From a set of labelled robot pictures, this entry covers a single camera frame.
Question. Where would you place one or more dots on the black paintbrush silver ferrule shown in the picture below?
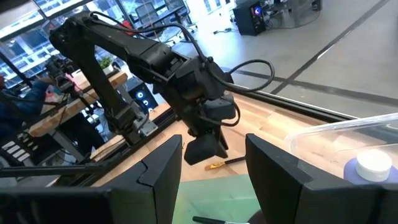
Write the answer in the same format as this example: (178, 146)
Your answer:
(205, 220)

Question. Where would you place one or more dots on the grey left mount plate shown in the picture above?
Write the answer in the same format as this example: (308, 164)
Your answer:
(149, 127)

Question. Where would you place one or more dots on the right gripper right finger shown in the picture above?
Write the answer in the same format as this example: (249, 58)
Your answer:
(295, 202)

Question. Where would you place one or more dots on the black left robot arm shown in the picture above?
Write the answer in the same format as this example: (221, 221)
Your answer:
(102, 34)

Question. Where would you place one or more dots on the clear plastic container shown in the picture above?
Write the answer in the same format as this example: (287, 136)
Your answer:
(326, 140)

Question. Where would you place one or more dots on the person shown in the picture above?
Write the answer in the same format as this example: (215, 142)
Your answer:
(18, 105)

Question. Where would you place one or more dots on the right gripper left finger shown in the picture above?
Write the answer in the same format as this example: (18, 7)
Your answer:
(140, 199)

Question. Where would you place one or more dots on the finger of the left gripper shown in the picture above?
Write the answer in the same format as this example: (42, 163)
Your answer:
(223, 141)
(202, 149)

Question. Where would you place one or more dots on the small potted plant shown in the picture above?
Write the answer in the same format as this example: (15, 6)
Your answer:
(106, 63)

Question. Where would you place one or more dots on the blue paint bottle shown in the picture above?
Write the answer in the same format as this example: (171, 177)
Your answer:
(373, 165)

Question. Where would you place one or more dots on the green plastic tray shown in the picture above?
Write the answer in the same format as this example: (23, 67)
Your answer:
(217, 199)

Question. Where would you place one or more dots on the gold ferrule paintbrush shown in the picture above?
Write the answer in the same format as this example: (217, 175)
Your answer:
(214, 165)

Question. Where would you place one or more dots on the black computer tower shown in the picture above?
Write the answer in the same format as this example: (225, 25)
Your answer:
(245, 21)

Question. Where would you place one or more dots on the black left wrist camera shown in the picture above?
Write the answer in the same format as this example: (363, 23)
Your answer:
(219, 109)

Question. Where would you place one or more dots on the wooden workbench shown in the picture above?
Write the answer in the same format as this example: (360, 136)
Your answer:
(77, 104)

